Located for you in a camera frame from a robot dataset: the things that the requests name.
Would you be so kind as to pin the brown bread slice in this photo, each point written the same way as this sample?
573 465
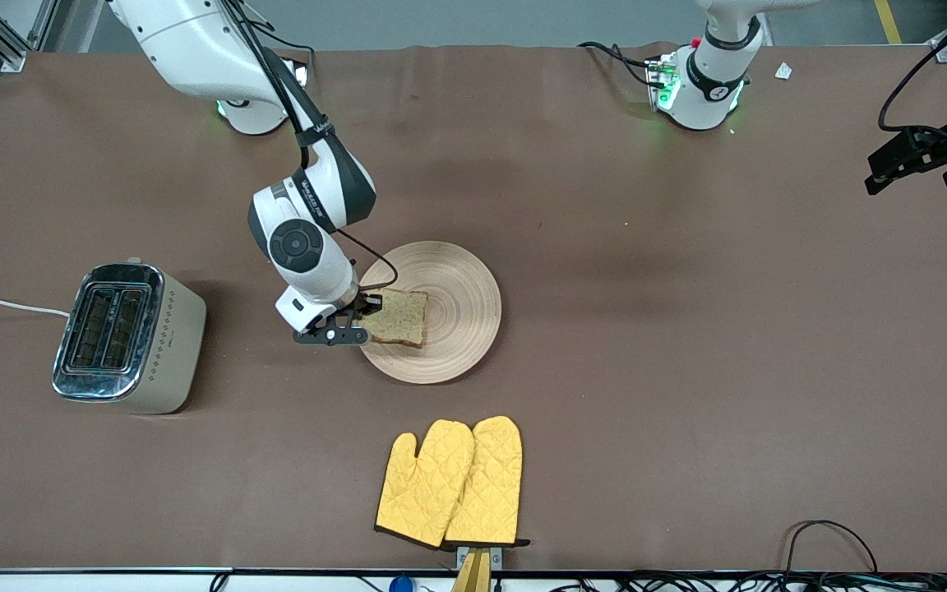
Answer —
399 319

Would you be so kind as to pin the round wooden plate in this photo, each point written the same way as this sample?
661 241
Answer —
461 312

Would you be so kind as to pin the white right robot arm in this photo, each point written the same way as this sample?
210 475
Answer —
194 49

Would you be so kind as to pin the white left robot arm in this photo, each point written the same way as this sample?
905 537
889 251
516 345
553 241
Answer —
708 99

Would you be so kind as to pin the beige chrome two-slot toaster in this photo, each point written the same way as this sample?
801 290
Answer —
169 345

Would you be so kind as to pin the small white paper scrap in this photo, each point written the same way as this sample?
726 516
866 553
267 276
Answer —
783 71

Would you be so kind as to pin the yellow quilted oven mitt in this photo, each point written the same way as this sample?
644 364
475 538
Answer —
490 485
420 485

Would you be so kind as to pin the brown table cover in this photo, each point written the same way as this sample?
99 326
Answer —
605 247

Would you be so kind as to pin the small blue round object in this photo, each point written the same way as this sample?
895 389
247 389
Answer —
400 585

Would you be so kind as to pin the yellow wooden stick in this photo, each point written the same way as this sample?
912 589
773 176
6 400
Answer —
473 575

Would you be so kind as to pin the grey metal bracket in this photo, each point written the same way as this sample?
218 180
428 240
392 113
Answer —
496 559

